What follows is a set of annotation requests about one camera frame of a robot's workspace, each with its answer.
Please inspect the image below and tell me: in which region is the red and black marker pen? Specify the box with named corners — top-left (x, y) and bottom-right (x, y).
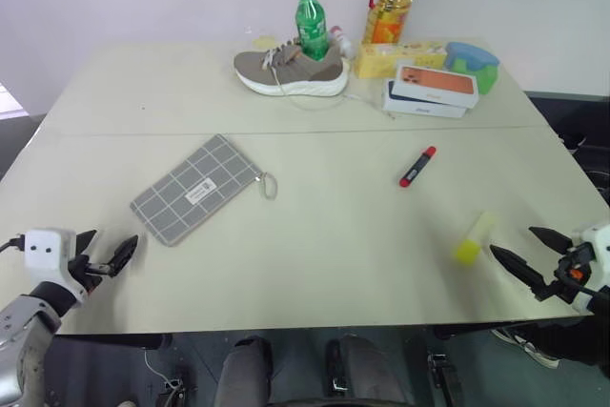
top-left (398, 145), bottom-right (437, 188)

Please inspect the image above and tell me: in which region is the grey rounded leg shape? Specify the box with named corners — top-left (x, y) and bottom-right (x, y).
top-left (213, 335), bottom-right (276, 407)
top-left (325, 334), bottom-right (417, 407)

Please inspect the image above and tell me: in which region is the white phone box orange print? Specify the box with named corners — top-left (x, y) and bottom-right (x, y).
top-left (392, 62), bottom-right (480, 109)

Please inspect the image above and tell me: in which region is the thin white cord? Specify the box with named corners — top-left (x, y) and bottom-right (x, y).
top-left (344, 93), bottom-right (397, 121)

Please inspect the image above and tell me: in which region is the white phone box blue print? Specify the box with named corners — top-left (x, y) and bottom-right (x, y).
top-left (380, 78), bottom-right (469, 119)

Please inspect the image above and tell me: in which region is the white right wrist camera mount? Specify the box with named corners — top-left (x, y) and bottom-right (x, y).
top-left (571, 221), bottom-right (610, 315)

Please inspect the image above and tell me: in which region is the yellow cardboard box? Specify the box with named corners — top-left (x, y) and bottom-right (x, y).
top-left (353, 39), bottom-right (452, 80)

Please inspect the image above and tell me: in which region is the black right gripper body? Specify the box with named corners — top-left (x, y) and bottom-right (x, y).
top-left (551, 242), bottom-right (596, 304)

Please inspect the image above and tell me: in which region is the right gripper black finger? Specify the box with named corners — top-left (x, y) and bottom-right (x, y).
top-left (489, 244), bottom-right (555, 302)
top-left (528, 226), bottom-right (574, 253)

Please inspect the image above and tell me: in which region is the yellow glue stick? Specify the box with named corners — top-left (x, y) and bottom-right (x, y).
top-left (452, 210), bottom-right (499, 267)

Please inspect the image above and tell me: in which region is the small white bottle red cap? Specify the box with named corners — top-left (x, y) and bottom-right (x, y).
top-left (328, 25), bottom-right (355, 58)

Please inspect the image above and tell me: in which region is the thin white floor cable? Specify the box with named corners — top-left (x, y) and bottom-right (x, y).
top-left (142, 349), bottom-right (185, 392)

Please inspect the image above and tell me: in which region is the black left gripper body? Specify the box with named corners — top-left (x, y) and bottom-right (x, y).
top-left (68, 253), bottom-right (116, 299)

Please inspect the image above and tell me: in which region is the black and white floor sneaker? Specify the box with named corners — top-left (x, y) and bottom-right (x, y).
top-left (490, 324), bottom-right (562, 371)

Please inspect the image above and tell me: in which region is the blue green container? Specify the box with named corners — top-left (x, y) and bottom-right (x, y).
top-left (443, 41), bottom-right (502, 96)

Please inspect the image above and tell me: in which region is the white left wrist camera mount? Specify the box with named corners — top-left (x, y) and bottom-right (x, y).
top-left (23, 229), bottom-right (91, 306)

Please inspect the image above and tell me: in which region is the black table frame bar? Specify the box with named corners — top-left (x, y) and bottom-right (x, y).
top-left (51, 330), bottom-right (173, 352)

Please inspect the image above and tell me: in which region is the grey checked pouch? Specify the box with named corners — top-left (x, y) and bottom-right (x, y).
top-left (129, 133), bottom-right (280, 248)

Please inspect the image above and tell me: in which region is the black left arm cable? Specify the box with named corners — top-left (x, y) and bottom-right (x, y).
top-left (0, 234), bottom-right (27, 254)

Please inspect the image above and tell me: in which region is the grey sneaker with white sole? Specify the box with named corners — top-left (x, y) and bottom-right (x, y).
top-left (233, 39), bottom-right (353, 112)

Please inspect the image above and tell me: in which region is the green bottle with yellow cap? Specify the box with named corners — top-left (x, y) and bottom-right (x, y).
top-left (295, 0), bottom-right (331, 63)

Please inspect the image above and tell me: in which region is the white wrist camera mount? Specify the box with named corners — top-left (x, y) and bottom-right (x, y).
top-left (23, 229), bottom-right (91, 306)
top-left (571, 221), bottom-right (610, 315)

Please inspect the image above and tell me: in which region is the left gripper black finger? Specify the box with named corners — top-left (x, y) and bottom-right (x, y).
top-left (105, 234), bottom-right (140, 279)
top-left (74, 229), bottom-right (99, 255)

